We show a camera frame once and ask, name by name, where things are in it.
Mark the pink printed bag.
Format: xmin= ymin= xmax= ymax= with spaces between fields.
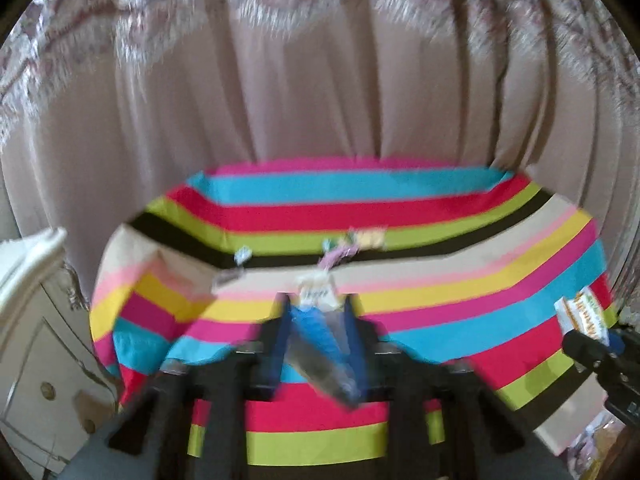
xmin=562 ymin=407 xmax=638 ymax=463

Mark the striped colourful tablecloth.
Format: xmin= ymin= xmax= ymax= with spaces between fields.
xmin=89 ymin=157 xmax=613 ymax=468

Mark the white cabinet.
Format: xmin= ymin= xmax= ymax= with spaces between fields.
xmin=0 ymin=226 xmax=123 ymax=477

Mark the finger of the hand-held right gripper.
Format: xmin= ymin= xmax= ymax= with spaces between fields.
xmin=561 ymin=329 xmax=627 ymax=368

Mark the pink silver snack packet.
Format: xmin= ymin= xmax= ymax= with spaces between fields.
xmin=316 ymin=247 xmax=355 ymax=274

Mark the beige curtain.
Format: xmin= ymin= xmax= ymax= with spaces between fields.
xmin=0 ymin=0 xmax=640 ymax=321

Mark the blue snack packet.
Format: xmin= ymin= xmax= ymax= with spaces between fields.
xmin=285 ymin=273 xmax=366 ymax=409

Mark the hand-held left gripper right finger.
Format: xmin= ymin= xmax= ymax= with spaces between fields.
xmin=342 ymin=292 xmax=532 ymax=480

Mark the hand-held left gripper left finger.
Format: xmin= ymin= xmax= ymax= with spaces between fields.
xmin=107 ymin=292 xmax=294 ymax=480

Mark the orange snack packet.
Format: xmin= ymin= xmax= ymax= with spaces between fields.
xmin=554 ymin=285 xmax=617 ymax=348

